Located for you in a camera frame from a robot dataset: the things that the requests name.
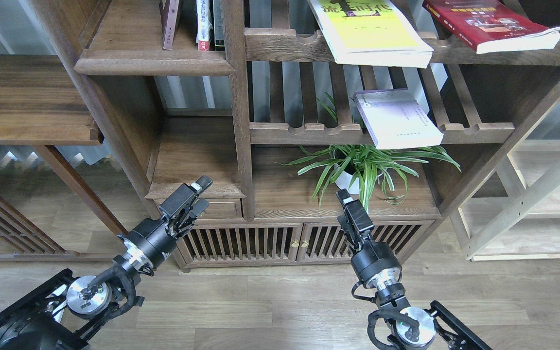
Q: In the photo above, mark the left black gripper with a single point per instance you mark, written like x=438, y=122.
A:
x=151, y=242

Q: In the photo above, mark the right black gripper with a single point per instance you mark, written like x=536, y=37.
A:
x=374, y=262

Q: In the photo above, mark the white and purple book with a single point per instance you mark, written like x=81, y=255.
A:
x=395, y=120

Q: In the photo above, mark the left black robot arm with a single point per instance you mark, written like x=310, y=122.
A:
x=65, y=312

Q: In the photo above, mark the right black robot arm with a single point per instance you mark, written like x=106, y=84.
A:
x=395, y=324

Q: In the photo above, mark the light wooden shelf unit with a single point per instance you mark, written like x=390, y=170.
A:
x=517, y=214

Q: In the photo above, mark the white plant pot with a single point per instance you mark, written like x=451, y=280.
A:
x=347, y=181

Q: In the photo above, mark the green spider plant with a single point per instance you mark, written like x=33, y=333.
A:
x=388, y=168

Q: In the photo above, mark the dark wooden bookshelf cabinet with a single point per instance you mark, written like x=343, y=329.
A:
x=237, y=115

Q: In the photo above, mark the red white upright book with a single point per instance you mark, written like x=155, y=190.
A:
x=203, y=25

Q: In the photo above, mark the yellow green book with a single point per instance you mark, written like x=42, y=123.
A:
x=370, y=33

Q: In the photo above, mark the dark wooden side table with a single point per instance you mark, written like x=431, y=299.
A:
x=40, y=107

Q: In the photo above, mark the dark slatted wooden rack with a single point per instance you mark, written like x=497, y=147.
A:
x=54, y=227

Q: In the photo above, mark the dark upright book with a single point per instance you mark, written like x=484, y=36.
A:
x=218, y=26

